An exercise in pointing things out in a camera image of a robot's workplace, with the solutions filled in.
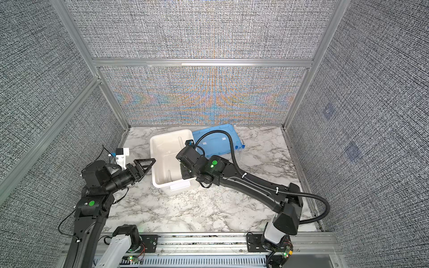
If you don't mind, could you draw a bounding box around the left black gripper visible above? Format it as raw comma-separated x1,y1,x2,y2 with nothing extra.
106,159,156,194

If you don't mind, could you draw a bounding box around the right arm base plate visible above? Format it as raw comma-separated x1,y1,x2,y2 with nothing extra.
246,232,293,253

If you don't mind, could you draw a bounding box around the blue plastic lid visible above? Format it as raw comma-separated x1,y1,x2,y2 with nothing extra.
192,124,244,158

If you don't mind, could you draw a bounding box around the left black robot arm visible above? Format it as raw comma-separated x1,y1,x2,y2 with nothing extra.
64,158,156,268

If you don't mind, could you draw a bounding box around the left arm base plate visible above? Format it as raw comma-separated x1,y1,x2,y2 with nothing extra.
108,234,159,254

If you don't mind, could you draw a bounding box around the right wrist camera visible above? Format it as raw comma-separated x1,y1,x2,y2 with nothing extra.
176,140,204,169

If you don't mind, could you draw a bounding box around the white plastic bin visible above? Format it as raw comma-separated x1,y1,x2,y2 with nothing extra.
150,129,200,195

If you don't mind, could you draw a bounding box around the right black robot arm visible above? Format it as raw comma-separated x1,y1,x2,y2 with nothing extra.
176,130,330,252

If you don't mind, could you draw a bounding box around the aluminium front rail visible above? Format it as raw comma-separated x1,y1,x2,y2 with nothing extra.
57,228,348,268

